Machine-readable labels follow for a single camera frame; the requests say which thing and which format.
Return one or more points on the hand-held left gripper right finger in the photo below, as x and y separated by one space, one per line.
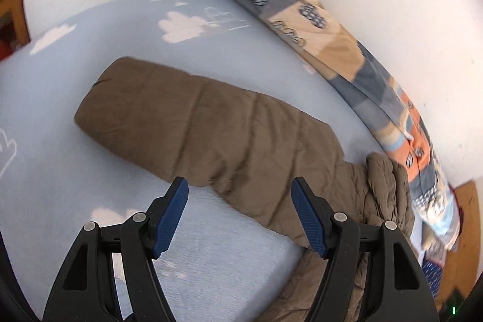
309 220

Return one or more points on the navy dotted pillow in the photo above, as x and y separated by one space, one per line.
430 269

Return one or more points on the wooden side table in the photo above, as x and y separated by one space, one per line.
17 16

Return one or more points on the light blue cloud-print bed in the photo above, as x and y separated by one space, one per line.
113 24

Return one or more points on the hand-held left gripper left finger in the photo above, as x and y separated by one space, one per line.
169 220

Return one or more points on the patchwork striped blanket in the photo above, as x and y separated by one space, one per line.
332 43

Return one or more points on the wooden headboard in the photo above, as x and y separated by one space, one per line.
468 216

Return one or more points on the brown quilted puffer jacket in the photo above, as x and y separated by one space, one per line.
207 118

